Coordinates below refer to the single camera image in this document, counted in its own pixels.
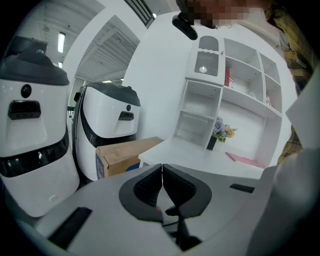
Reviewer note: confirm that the ceiling light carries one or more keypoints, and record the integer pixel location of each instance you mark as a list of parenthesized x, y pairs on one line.
[(61, 42), (60, 65)]

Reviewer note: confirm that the person's face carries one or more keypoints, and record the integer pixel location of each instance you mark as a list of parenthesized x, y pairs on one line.
[(220, 12)]

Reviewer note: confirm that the pink flat box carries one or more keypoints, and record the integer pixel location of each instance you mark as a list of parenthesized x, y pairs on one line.
[(255, 163), (236, 157)]

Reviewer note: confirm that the ceiling air vent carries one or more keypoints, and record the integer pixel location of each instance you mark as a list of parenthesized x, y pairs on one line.
[(142, 11)]

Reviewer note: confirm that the black head camera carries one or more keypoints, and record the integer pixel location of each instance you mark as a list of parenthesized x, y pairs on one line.
[(186, 26)]

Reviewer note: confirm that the white shelf hutch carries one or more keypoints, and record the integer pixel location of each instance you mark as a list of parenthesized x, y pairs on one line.
[(247, 107)]

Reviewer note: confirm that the person's yellow plaid shirt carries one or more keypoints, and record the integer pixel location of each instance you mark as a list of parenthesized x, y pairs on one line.
[(292, 45)]

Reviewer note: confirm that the large white black robot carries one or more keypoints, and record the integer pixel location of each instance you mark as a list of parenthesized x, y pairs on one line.
[(105, 117), (32, 130)]

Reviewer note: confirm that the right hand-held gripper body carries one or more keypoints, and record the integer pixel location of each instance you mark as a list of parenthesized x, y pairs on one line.
[(287, 195)]

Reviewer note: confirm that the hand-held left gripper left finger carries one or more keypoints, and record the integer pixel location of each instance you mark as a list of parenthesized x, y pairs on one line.
[(112, 212)]

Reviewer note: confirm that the red book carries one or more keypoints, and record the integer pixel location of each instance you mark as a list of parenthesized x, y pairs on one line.
[(228, 76)]

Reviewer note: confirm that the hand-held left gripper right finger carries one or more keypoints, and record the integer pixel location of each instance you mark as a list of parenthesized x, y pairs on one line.
[(225, 212)]

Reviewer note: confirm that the white desk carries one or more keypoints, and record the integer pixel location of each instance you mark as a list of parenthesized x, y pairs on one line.
[(190, 156)]

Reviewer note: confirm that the potted flower bouquet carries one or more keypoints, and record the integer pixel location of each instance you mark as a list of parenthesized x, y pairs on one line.
[(222, 131)]

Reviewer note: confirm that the brown cardboard box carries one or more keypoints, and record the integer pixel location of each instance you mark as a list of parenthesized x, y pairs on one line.
[(125, 155)]

